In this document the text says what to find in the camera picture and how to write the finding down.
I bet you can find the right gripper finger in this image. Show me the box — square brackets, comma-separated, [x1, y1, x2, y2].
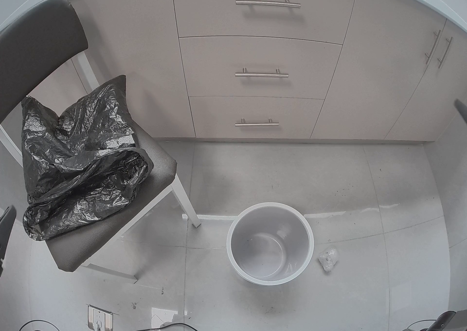
[454, 100, 467, 128]

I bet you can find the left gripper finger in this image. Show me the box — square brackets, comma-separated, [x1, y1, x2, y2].
[0, 205, 17, 276]

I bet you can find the black plastic bag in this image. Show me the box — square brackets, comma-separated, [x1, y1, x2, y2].
[21, 74, 154, 242]

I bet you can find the white trash bin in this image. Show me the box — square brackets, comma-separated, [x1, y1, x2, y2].
[226, 203, 315, 284]

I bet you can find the grey padded white chair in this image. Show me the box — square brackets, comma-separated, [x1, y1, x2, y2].
[0, 0, 201, 284]

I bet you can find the crumpled white paper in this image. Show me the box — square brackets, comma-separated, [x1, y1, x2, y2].
[317, 246, 340, 272]

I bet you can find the beige cabinet with drawers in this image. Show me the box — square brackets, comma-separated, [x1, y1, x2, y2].
[0, 0, 467, 146]

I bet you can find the black cable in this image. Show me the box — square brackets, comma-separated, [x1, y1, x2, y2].
[20, 319, 55, 331]
[135, 322, 199, 331]

